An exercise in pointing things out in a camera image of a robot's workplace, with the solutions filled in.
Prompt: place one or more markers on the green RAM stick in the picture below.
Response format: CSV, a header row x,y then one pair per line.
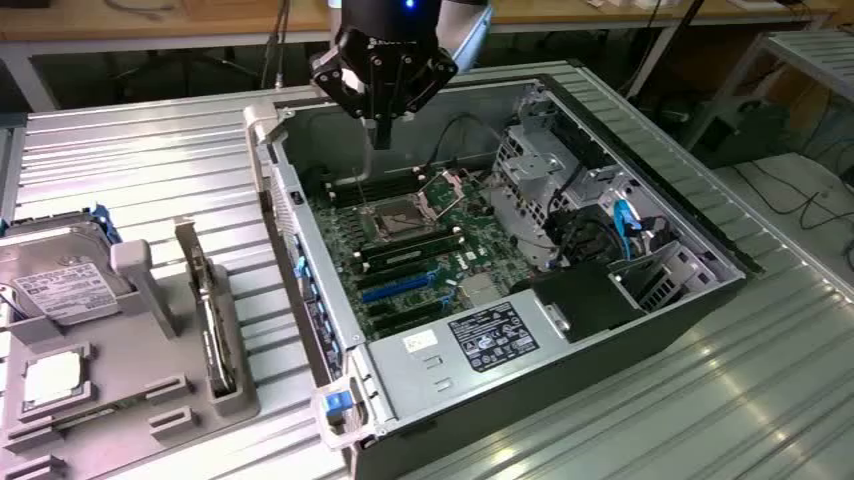
x,y
87,414

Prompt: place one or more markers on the CPU socket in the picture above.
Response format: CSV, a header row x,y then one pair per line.
x,y
400,220

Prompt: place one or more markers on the metal slat side table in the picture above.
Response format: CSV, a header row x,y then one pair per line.
x,y
821,55

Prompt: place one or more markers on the graphics card with metal bracket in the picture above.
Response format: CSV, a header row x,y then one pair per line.
x,y
214,325

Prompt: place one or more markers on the grey power supply unit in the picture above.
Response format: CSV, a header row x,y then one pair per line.
x,y
414,380

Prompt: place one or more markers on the green motherboard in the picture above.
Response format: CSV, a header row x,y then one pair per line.
x,y
467,240

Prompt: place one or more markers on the silver metal drive cage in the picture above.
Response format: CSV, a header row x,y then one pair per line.
x,y
527,170

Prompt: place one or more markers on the black plastic air shroud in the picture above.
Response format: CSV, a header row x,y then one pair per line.
x,y
581,300

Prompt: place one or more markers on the silver CPU chip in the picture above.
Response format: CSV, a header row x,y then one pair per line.
x,y
53,377

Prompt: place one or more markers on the blue expansion slot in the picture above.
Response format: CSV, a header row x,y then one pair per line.
x,y
394,291

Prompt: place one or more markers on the black RAM stick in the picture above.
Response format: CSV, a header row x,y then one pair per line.
x,y
407,250

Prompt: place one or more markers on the silver chipset heatsink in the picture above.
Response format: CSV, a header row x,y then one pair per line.
x,y
482,292

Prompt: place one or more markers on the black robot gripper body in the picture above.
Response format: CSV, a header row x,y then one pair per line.
x,y
387,30

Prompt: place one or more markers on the metal socket cover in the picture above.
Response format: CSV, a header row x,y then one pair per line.
x,y
440,192

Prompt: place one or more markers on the blue case latch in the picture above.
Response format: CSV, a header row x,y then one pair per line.
x,y
336,402

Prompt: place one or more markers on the black equipment box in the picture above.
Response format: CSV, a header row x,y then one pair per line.
x,y
741,135

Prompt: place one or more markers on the wooden desk with white legs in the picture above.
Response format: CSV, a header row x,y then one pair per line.
x,y
200,20

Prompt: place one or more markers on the open black PC case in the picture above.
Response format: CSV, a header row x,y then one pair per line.
x,y
601,390

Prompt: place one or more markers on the grey plastic parts rack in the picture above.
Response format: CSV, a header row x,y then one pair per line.
x,y
134,360

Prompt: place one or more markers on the blue disk bracket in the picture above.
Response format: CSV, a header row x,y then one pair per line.
x,y
103,225

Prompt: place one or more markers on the small white boxes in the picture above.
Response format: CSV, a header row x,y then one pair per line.
x,y
634,4

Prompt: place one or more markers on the silver hard disk drive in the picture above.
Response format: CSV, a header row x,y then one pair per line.
x,y
53,270

